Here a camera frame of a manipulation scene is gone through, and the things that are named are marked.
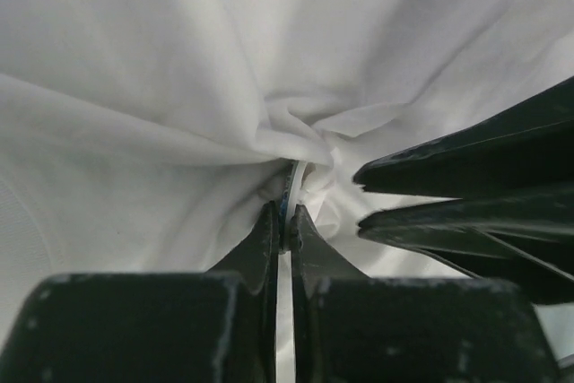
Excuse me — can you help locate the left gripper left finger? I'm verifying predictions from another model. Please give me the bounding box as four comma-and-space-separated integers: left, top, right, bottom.
8, 203, 279, 382

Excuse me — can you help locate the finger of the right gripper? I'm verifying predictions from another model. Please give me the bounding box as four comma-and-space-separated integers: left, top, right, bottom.
353, 79, 573, 198
358, 189, 573, 305

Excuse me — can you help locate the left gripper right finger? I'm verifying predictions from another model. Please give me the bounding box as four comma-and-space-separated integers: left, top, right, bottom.
290, 206, 561, 382

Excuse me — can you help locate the white t-shirt garment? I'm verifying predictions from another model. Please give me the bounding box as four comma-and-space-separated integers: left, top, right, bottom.
1, 0, 573, 292

